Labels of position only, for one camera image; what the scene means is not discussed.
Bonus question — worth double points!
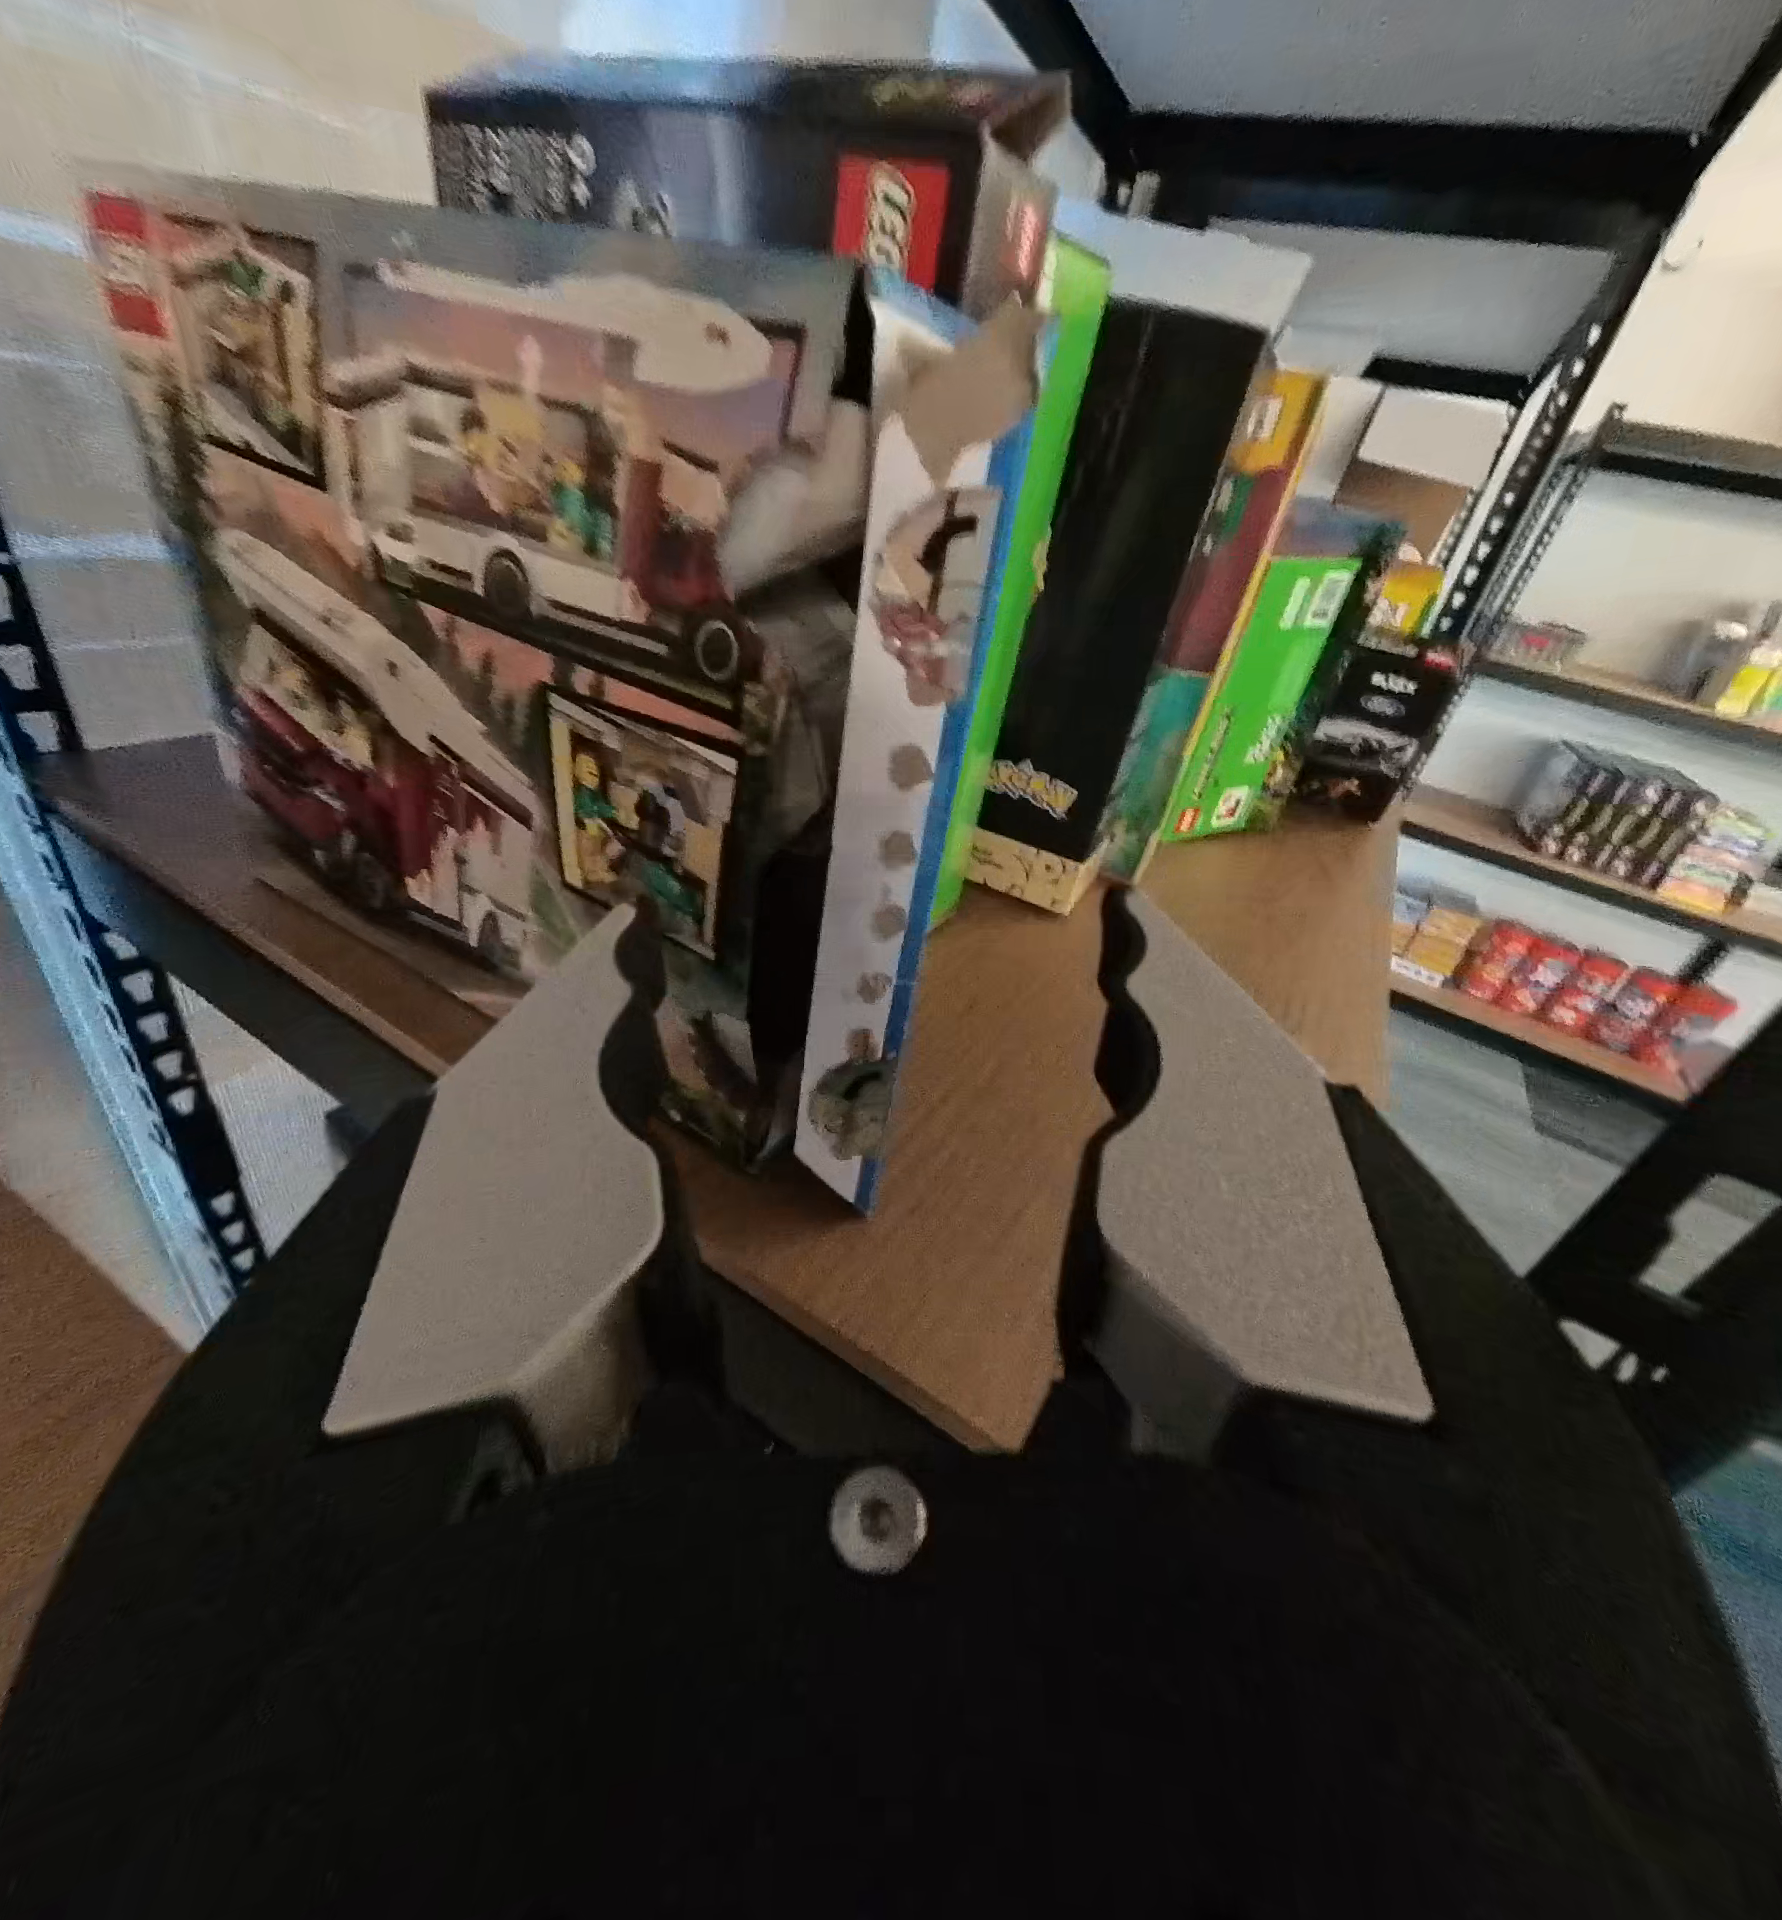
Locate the red toy brick box yellow corner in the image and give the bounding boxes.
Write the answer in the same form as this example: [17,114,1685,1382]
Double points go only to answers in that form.
[1098,364,1338,886]

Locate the green plant toy brick box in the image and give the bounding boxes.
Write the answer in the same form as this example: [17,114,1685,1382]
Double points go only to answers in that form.
[1160,514,1415,847]

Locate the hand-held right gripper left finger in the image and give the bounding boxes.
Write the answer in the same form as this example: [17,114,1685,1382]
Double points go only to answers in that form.
[326,902,676,1472]

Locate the pile of colourful card packs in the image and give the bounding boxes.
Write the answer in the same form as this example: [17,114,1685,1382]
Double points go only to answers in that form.
[1658,811,1782,921]

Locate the stack of dark card boxes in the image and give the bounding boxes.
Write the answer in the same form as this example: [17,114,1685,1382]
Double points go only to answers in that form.
[1514,742,1719,886]

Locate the small black car toy box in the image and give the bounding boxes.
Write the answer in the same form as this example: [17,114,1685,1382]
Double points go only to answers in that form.
[1284,640,1469,826]

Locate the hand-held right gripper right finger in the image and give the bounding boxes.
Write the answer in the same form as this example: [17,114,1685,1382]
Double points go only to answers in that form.
[1084,886,1432,1470]

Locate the bright green toy brick box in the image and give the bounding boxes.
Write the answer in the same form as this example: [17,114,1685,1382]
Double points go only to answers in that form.
[936,239,1115,921]

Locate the camper van toy brick box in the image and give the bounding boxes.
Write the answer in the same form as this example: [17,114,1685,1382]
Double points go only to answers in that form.
[80,161,1046,1216]

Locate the row of Lego boxes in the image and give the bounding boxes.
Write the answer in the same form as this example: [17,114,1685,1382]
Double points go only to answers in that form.
[970,301,1277,914]

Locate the row of red canisters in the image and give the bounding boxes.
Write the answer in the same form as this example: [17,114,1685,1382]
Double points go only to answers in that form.
[1453,919,1742,1053]

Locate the dark blue toy brick box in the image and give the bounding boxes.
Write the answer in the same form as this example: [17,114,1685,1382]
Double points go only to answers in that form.
[425,62,1072,321]

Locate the background wooden shelf unit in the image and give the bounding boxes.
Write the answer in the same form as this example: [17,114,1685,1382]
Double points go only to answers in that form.
[1394,407,1782,1113]

